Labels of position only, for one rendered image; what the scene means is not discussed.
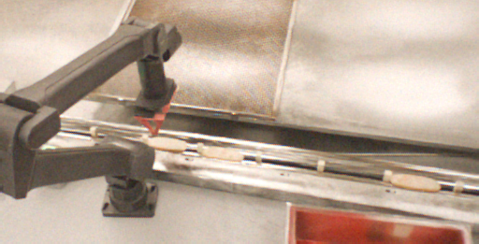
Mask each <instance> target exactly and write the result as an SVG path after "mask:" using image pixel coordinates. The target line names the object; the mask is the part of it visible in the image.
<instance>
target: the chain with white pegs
mask: <svg viewBox="0 0 479 244"><path fill-rule="evenodd" d="M61 132H62V133H69V134H75V135H82V136H93V137H100V138H105V136H98V135H97V132H96V128H95V127H91V129H90V133H91V134H90V135H89V134H87V135H86V134H83V133H77V132H68V131H64V129H61ZM148 141H149V139H148V136H145V135H143V136H142V143H145V144H148ZM202 150H203V143H197V145H196V150H190V149H186V150H185V151H194V152H200V153H202ZM243 160H245V161H251V162H258V163H264V164H271V165H283V166H290V167H295V168H302V169H309V170H315V171H321V172H327V173H334V174H341V175H346V176H353V177H360V178H366V179H371V180H378V181H384V182H391V181H390V179H391V176H392V171H388V170H386V171H385V175H384V178H376V177H370V176H364V175H357V174H351V173H344V172H343V173H341V172H338V171H329V170H325V169H324V163H325V162H322V161H319V162H318V167H317V168H312V167H306V166H299V165H288V164H286V165H285V164H280V163H273V162H268V161H262V151H257V152H256V160H255V159H253V160H252V159H248V158H243ZM463 188H464V182H460V181H458V182H457V184H456V186H455V188H454V189H446V188H441V189H440V190H442V191H447V192H455V193H461V194H473V195H479V193H473V192H466V191H462V190H463Z"/></svg>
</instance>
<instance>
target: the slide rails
mask: <svg viewBox="0 0 479 244"><path fill-rule="evenodd" d="M61 127H64V128H69V129H77V131H83V132H89V133H90V129H91V127H95V128H96V132H97V133H98V134H102V135H110V134H112V135H115V136H120V137H128V138H134V139H140V140H142V136H143V135H145V136H148V139H151V138H156V137H165V138H172V139H177V140H180V141H183V142H185V143H186V144H187V147H192V148H196V145H197V143H203V149H206V148H209V147H219V148H226V149H232V150H236V151H239V152H241V153H243V156H250V157H256V152H257V151H262V158H263V159H270V160H275V161H283V162H289V163H295V164H302V165H314V166H318V162H319V161H322V162H325V163H324V167H326V168H334V169H340V170H346V171H353V172H359V173H366V174H372V175H378V176H384V175H385V171H386V170H388V171H392V175H396V174H408V175H416V176H422V177H426V178H428V179H432V180H435V181H437V182H438V183H439V184H440V185H442V186H449V187H455V186H456V184H457V182H458V181H460V182H464V188H463V189H469V190H476V191H479V182H474V181H467V180H462V179H456V178H448V177H442V176H435V175H429V174H422V173H415V172H409V171H401V170H396V169H389V168H382V167H375V166H368V165H356V164H349V163H343V162H336V161H329V160H323V159H316V158H310V157H302V156H296V155H295V154H290V153H283V152H276V151H263V150H258V149H250V148H243V147H237V146H229V145H223V144H217V143H210V142H203V141H196V140H190V139H184V138H176V137H170V136H155V135H151V134H144V133H138V132H131V131H124V130H123V129H118V128H111V127H105V126H97V125H90V124H84V123H78V122H65V121H61ZM58 136H70V137H77V138H83V139H89V140H95V141H103V139H104V138H100V137H93V136H82V135H75V134H69V133H62V132H61V133H59V134H58ZM155 149H156V150H159V151H166V150H160V149H157V148H155ZM170 152H176V153H183V154H189V155H195V156H196V157H201V158H207V157H205V155H203V154H202V153H200V152H194V151H170ZM237 163H240V164H246V165H258V166H263V167H270V168H276V169H283V170H289V171H296V172H301V173H308V174H314V175H320V176H327V177H333V178H340V179H350V180H351V181H358V182H364V183H370V184H376V185H384V186H389V187H395V188H400V187H398V186H396V185H394V184H392V183H391V182H384V181H378V180H371V179H366V178H360V177H353V176H346V175H341V174H334V173H327V172H321V171H315V170H309V169H302V168H295V167H290V166H283V165H271V164H264V163H258V162H251V161H245V160H242V161H241V162H237ZM427 193H434V194H445V195H451V196H458V197H464V198H470V199H477V200H479V195H473V194H461V193H455V192H447V191H442V190H439V191H436V192H427Z"/></svg>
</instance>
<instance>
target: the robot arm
mask: <svg viewBox="0 0 479 244"><path fill-rule="evenodd" d="M181 44H182V37H181V34H180V33H179V32H177V28H176V25H173V24H169V23H164V22H159V21H154V20H148V19H144V18H140V17H135V16H132V17H130V18H128V19H127V20H124V21H122V22H121V27H120V28H118V29H116V30H115V32H114V33H113V34H112V35H111V36H110V37H108V38H107V39H106V40H104V41H102V42H101V43H98V44H96V45H95V46H93V47H92V48H90V49H88V50H87V51H85V53H83V54H82V55H81V56H79V57H78V58H76V59H73V60H72V61H70V62H69V63H67V64H65V65H63V66H61V67H60V68H58V69H57V70H55V71H53V72H52V73H50V74H49V75H47V76H45V77H44V78H42V80H40V81H38V82H36V83H34V84H32V85H30V86H28V87H26V88H21V89H19V90H17V91H15V92H13V93H11V94H8V93H2V92H0V193H2V194H6V195H9V196H11V197H12V198H14V199H16V200H18V199H23V198H26V197H27V195H28V193H29V192H31V191H32V190H34V189H37V188H41V187H45V186H52V185H57V184H63V183H69V182H73V180H80V179H90V178H96V177H102V176H105V178H106V183H107V184H108V186H107V190H106V193H105V197H104V201H103V205H102V209H101V211H102V214H103V216H104V217H113V218H153V217H154V216H155V211H156V204H157V197H158V191H159V190H158V185H157V184H155V183H145V182H144V180H145V179H146V178H148V176H149V175H150V173H151V171H152V170H153V167H154V164H155V159H156V151H155V148H154V147H151V146H149V145H148V144H145V143H142V142H136V141H134V140H130V139H127V138H123V137H120V136H115V135H112V134H110V135H108V136H106V137H105V138H104V139H103V141H102V142H95V143H94V145H93V146H79V147H63V148H48V149H40V147H41V146H43V145H44V144H45V143H47V142H49V141H50V140H51V139H53V138H54V137H55V136H57V135H58V134H59V133H61V117H60V116H61V115H63V114H64V113H65V112H66V111H68V110H69V109H70V108H72V107H74V106H75V105H77V103H78V102H79V101H80V100H82V99H83V98H84V97H86V96H87V95H88V94H90V93H91V92H93V91H94V90H95V89H97V88H98V87H101V86H102V85H103V84H105V83H106V82H107V81H109V80H110V79H112V77H113V76H114V75H116V74H117V73H119V72H120V71H121V70H123V69H124V68H125V67H128V66H129V65H131V64H132V63H134V62H136V63H137V68H138V76H139V83H140V88H141V90H140V92H139V94H138V97H137V99H136V101H135V103H134V105H135V109H136V110H135V112H134V116H135V119H136V120H138V121H139V122H141V123H142V124H143V125H144V126H145V127H146V128H147V129H148V131H149V132H150V133H151V134H153V135H155V136H158V135H159V132H160V128H161V126H162V123H163V121H164V118H165V116H166V114H160V113H161V112H162V113H167V112H168V109H169V107H170V103H171V101H172V98H173V96H174V93H175V92H176V89H177V84H176V83H174V79H166V74H165V68H164V63H166V62H168V61H169V59H170V58H171V57H172V56H173V55H174V53H175V51H176V50H178V49H179V47H180V46H181ZM164 105H166V107H165V108H164ZM145 108H146V109H154V110H146V109H145ZM156 112H159V113H156ZM147 120H151V121H155V122H157V126H156V129H153V128H152V126H150V124H149V123H148V122H147Z"/></svg>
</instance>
